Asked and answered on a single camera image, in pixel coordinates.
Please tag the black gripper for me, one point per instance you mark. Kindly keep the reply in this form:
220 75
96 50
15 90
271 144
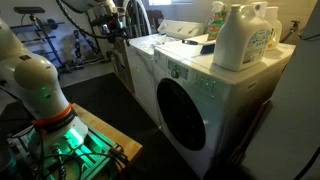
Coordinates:
107 24

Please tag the washing machine control knob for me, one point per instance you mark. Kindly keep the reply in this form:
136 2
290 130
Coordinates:
175 74

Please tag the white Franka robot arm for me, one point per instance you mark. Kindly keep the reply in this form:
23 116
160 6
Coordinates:
36 76

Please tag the white front-load washing machine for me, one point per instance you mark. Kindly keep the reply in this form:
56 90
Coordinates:
233 106

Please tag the white round hoop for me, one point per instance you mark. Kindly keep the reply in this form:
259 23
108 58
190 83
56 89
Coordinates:
144 15

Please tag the small jar with black lid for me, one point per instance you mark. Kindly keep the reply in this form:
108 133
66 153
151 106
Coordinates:
162 37

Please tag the white dryer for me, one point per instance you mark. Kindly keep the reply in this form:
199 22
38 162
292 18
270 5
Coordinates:
143 73

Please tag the green spray bottle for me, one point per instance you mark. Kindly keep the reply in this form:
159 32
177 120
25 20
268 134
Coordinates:
216 25

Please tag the wooden table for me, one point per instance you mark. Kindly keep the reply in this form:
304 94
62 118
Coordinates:
110 133

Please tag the dark round washer door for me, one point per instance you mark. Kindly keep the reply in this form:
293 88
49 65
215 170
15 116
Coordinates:
181 115

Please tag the large white detergent jug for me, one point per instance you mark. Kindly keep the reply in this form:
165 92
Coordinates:
238 40

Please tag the orange black clamp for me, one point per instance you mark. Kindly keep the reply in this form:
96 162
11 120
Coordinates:
118 153

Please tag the slim white bottle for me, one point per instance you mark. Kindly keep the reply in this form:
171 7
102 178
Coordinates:
275 28

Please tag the black camera on stand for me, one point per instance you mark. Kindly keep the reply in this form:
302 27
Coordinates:
29 10

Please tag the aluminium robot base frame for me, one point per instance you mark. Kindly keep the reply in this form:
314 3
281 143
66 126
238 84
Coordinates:
96 156

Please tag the wall water faucet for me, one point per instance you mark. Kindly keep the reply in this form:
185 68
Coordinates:
292 27

